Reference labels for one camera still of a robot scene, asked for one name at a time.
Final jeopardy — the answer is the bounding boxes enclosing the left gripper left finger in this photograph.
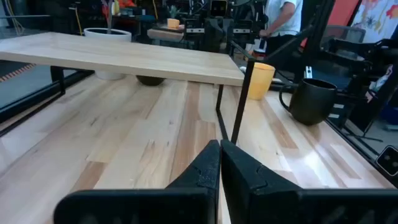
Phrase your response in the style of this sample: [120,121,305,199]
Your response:
[53,139,221,224]

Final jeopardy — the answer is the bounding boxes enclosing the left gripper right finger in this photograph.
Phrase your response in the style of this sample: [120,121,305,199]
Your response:
[220,139,398,224]

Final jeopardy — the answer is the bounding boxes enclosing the matte black mug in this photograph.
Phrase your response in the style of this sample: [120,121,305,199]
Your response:
[279,78,338,126]

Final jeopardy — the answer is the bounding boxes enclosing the yellow mug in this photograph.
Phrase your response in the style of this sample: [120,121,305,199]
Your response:
[247,62,276,101]

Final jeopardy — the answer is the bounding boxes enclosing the wooden workshop table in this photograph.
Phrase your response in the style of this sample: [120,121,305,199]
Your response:
[147,27,186,42]

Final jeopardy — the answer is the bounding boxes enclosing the white plant pot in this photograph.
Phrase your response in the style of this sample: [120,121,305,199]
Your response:
[83,27,133,81]

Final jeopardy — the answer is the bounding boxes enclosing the grey mesh office chair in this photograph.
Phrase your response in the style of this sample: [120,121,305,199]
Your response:
[322,24,367,44]

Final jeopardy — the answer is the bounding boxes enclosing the person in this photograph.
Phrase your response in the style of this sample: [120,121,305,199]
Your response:
[259,0,304,57]

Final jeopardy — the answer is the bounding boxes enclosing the red fabric panel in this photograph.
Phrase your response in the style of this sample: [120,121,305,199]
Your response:
[326,0,361,27]

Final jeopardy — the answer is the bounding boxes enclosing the black floor mat orange edge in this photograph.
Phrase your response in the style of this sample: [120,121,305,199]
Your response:
[0,63,37,83]

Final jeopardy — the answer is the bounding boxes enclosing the wooden shelf black metal frame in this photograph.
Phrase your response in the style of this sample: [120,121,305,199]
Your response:
[0,32,256,146]

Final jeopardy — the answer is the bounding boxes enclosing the floral wall painting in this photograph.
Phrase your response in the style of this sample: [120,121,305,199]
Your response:
[351,0,398,43]

